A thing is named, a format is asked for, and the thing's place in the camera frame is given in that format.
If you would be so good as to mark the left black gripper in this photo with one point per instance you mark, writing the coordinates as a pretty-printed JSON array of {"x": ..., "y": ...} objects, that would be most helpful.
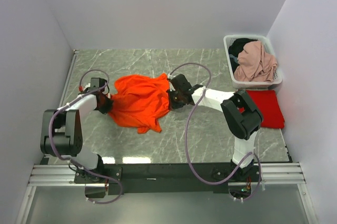
[{"x": 107, "y": 107}]

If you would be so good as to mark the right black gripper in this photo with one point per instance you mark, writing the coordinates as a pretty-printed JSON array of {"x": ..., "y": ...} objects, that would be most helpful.
[{"x": 173, "y": 105}]

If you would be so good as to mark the orange t shirt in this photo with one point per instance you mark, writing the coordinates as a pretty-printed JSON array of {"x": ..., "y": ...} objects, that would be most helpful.
[{"x": 140, "y": 102}]

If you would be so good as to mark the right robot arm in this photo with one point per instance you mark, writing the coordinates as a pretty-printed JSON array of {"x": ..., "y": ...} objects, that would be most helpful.
[{"x": 241, "y": 114}]

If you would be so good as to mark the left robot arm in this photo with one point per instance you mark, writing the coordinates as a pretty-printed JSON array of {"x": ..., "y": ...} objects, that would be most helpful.
[{"x": 62, "y": 136}]

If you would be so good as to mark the black garment in basket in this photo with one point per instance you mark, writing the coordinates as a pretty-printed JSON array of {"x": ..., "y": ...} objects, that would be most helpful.
[{"x": 236, "y": 48}]

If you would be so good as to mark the white plastic laundry basket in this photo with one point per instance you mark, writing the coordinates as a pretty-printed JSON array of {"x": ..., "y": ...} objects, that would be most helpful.
[{"x": 277, "y": 76}]

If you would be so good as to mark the pink garment in basket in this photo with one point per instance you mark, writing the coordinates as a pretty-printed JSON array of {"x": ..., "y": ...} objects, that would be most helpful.
[{"x": 255, "y": 64}]

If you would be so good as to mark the folded red t shirt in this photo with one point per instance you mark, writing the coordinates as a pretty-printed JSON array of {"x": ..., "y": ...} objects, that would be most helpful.
[{"x": 266, "y": 101}]

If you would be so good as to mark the black base beam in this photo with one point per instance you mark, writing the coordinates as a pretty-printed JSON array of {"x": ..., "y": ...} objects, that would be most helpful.
[{"x": 153, "y": 178}]

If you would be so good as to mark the aluminium frame rail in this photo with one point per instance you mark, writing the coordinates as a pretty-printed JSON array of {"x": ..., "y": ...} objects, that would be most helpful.
[{"x": 43, "y": 176}]

